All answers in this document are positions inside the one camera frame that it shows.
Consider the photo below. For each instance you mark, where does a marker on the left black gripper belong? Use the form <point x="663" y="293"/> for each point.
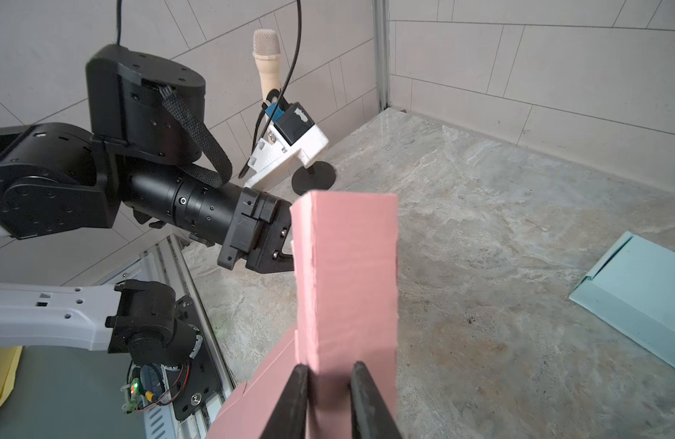
<point x="257" y="233"/>

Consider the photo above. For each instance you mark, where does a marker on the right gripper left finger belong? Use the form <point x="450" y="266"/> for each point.
<point x="288" y="419"/>

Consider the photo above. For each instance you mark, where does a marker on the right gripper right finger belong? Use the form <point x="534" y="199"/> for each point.
<point x="370" y="416"/>

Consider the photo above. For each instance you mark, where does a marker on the pink paper box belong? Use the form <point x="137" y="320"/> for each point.
<point x="345" y="247"/>

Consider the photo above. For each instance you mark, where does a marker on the light blue paper box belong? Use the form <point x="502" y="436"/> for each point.
<point x="632" y="289"/>

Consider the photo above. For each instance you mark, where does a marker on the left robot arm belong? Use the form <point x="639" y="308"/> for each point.
<point x="147" y="148"/>

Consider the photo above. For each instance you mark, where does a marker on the black round microphone stand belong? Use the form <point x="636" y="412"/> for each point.
<point x="319" y="176"/>

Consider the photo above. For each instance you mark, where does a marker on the left green circuit board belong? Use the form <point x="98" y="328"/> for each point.
<point x="144" y="385"/>

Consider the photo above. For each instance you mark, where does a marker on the beige wooden microphone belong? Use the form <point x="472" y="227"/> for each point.
<point x="267" y="55"/>

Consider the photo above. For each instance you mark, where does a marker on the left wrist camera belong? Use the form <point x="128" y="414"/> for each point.
<point x="293" y="141"/>

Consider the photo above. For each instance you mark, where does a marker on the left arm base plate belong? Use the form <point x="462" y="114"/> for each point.
<point x="203" y="382"/>

